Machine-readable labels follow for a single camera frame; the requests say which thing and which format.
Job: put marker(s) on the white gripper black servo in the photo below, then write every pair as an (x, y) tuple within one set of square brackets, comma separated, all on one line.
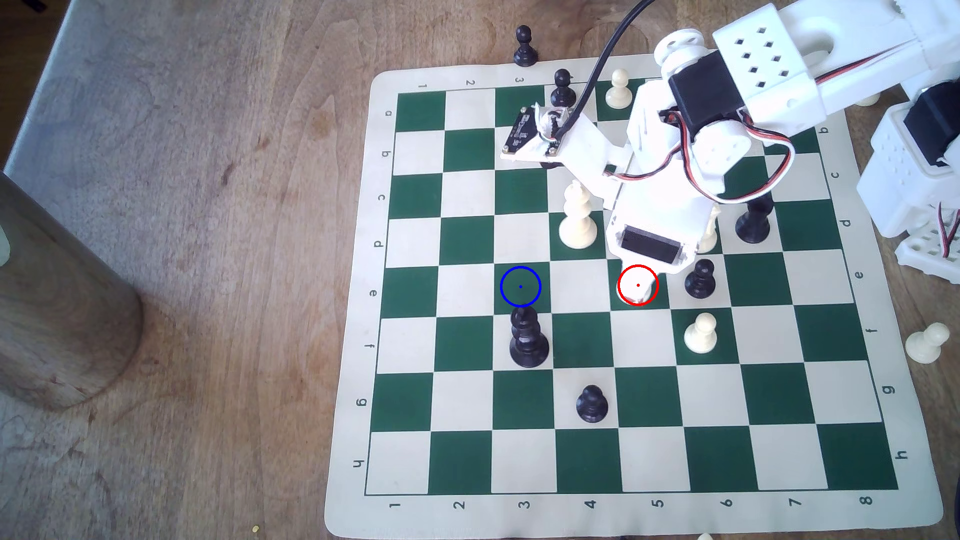
[(650, 243)]

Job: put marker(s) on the black chess bishop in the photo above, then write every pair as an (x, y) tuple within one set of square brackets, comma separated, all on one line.
[(752, 225)]

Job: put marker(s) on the black chess pawn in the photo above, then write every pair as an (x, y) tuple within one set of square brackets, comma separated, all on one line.
[(525, 49), (700, 281), (592, 406), (561, 79)]

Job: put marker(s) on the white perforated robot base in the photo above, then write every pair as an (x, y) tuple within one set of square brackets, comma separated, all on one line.
[(919, 259)]

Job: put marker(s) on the tall white chess bishop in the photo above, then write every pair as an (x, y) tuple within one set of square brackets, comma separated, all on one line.
[(576, 225)]

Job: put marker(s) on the green and cream chess mat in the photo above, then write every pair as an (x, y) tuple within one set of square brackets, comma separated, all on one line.
[(480, 465)]

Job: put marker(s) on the brown wooden cylinder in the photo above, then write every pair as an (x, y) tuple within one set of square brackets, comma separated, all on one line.
[(60, 315)]

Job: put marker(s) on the white chess knight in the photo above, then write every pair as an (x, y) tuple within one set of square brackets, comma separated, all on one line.
[(709, 240)]

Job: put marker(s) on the camera board on white mount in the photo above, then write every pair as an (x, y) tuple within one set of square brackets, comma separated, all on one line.
[(581, 146)]

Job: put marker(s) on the tall black chess queen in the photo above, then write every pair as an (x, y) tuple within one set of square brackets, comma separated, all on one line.
[(529, 345)]

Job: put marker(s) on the white chess rook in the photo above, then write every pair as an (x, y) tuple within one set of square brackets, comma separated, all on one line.
[(870, 100)]

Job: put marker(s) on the white chess pawn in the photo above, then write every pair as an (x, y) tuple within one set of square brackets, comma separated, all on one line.
[(637, 295), (924, 346), (619, 94), (702, 337)]

